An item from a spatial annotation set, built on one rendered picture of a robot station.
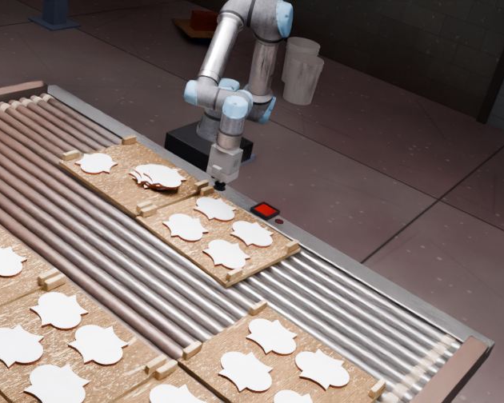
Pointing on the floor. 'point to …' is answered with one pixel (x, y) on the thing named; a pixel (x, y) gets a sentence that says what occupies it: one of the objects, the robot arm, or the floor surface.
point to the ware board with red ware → (199, 25)
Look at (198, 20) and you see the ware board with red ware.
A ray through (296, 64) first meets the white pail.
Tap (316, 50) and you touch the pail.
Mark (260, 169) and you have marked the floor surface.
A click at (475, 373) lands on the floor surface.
